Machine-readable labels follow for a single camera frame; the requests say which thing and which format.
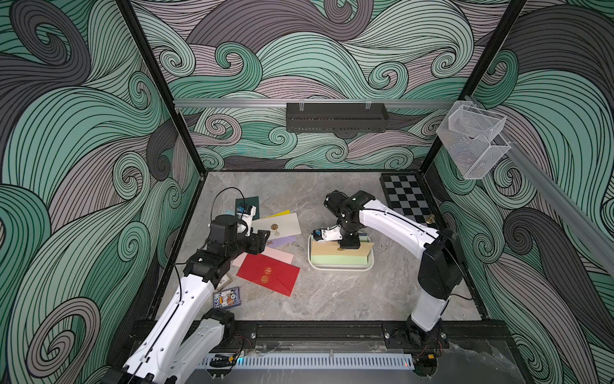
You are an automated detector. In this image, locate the red envelope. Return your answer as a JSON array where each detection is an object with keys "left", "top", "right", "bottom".
[{"left": 237, "top": 254, "right": 300, "bottom": 297}]

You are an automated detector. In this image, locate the yellow envelope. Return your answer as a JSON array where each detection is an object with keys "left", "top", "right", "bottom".
[{"left": 267, "top": 210, "right": 291, "bottom": 219}]

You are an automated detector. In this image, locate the tan kraft envelope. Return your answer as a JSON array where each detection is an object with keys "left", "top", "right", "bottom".
[{"left": 311, "top": 242, "right": 374, "bottom": 257}]

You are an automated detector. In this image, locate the cream white envelope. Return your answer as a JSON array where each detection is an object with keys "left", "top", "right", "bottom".
[{"left": 252, "top": 213, "right": 302, "bottom": 239}]

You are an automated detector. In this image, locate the white plastic storage box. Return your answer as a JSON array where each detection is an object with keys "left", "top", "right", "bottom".
[{"left": 307, "top": 234, "right": 375, "bottom": 272}]

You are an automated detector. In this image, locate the white perforated cable duct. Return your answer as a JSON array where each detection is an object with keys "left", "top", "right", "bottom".
[{"left": 198, "top": 352, "right": 415, "bottom": 371}]

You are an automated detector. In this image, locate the dark green envelope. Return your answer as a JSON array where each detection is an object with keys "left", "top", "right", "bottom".
[{"left": 234, "top": 196, "right": 261, "bottom": 219}]

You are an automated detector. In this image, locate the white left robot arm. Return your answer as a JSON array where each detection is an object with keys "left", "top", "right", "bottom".
[{"left": 102, "top": 206, "right": 270, "bottom": 383}]

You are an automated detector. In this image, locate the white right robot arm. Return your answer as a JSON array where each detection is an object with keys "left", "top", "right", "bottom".
[{"left": 312, "top": 190, "right": 467, "bottom": 334}]

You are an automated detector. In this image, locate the black wall shelf tray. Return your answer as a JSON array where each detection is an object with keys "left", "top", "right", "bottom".
[{"left": 286, "top": 102, "right": 390, "bottom": 139}]

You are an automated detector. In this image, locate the blue playing card box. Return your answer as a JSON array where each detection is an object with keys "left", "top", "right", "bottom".
[{"left": 213, "top": 287, "right": 241, "bottom": 310}]

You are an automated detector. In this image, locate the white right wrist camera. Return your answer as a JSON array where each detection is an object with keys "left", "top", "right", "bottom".
[{"left": 312, "top": 226, "right": 342, "bottom": 242}]

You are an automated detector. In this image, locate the lavender envelope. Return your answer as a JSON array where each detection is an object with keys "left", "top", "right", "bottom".
[{"left": 267, "top": 235, "right": 297, "bottom": 248}]

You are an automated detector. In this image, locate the clear acrylic wall bin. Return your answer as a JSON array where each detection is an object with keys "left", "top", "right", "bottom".
[{"left": 437, "top": 101, "right": 510, "bottom": 180}]

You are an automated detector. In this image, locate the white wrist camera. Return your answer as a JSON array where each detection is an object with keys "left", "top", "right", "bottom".
[
  {"left": 312, "top": 226, "right": 342, "bottom": 242},
  {"left": 236, "top": 205, "right": 257, "bottom": 236}
]

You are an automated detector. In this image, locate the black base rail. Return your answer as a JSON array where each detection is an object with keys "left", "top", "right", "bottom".
[{"left": 133, "top": 318, "right": 509, "bottom": 344}]

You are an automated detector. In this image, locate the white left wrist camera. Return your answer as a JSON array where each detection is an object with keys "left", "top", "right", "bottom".
[{"left": 236, "top": 205, "right": 257, "bottom": 236}]

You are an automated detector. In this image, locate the pink envelope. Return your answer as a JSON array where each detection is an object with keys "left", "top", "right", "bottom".
[{"left": 232, "top": 247, "right": 294, "bottom": 267}]

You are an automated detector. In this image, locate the framed card box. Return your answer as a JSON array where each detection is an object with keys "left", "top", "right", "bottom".
[{"left": 217, "top": 275, "right": 232, "bottom": 291}]

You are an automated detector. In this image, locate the black white chessboard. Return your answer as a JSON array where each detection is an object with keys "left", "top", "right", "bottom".
[{"left": 380, "top": 174, "right": 437, "bottom": 228}]

